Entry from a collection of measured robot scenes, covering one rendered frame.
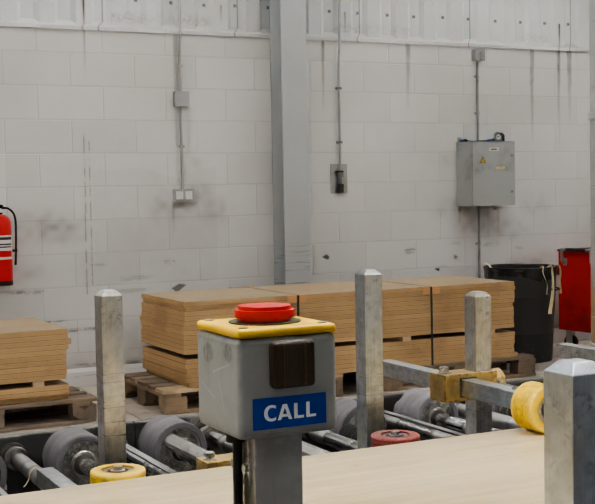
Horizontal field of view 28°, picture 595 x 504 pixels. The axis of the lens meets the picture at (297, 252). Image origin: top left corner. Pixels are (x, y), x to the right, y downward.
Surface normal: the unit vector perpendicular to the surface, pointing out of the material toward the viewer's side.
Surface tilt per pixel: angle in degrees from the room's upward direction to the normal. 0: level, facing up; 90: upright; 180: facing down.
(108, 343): 90
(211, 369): 90
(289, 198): 90
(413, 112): 90
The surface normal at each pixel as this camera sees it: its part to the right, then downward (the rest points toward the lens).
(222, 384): -0.89, 0.04
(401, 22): 0.44, 0.04
